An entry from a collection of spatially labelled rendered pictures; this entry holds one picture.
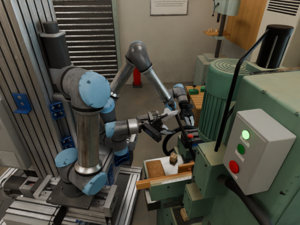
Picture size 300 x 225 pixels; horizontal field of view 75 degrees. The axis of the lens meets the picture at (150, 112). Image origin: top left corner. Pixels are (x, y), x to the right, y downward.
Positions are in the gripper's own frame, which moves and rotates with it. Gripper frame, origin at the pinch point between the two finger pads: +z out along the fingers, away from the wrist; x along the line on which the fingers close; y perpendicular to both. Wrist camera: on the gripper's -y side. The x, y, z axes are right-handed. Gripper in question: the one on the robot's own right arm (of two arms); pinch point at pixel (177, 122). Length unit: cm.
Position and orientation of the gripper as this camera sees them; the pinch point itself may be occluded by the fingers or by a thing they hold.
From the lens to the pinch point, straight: 98.9
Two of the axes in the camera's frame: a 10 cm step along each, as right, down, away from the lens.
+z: 9.8, -1.4, 1.7
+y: -2.2, -6.7, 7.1
